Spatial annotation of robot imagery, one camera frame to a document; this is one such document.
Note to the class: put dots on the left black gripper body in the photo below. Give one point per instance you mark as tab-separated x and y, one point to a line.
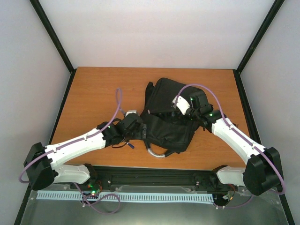
134	136

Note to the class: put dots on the black frame post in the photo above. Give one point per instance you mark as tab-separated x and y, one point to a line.
274	9
52	35

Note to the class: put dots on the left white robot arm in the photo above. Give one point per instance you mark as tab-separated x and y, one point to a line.
68	150

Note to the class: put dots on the black student bag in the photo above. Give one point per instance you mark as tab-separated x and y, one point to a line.
163	136

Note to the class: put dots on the right black frame post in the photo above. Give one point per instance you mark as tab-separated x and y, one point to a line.
274	9

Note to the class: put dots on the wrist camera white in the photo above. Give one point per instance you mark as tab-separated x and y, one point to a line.
131	112
181	104

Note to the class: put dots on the light blue cable duct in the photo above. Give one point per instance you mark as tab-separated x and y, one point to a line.
131	197

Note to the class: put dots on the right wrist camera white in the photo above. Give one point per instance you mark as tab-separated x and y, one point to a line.
181	104

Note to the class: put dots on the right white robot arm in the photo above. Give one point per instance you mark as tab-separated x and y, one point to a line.
241	145

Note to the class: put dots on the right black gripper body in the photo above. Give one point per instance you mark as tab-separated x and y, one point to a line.
195	113

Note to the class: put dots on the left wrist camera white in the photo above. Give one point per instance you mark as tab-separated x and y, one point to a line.
131	112

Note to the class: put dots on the blue cap pen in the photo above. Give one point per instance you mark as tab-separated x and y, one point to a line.
130	145

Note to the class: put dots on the left black frame post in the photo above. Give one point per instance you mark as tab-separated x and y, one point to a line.
52	35

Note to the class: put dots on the black aluminium rail base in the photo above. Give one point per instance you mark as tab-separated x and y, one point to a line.
110	177

